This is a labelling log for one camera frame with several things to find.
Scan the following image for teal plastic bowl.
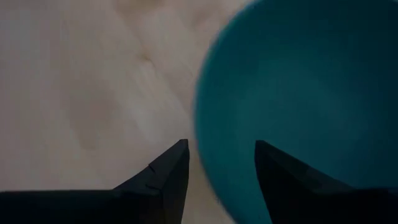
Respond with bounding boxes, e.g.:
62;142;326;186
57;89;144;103
193;0;398;224

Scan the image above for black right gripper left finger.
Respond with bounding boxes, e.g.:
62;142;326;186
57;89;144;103
77;139;191;224

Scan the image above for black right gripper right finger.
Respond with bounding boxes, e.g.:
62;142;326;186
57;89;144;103
254;139;393;224

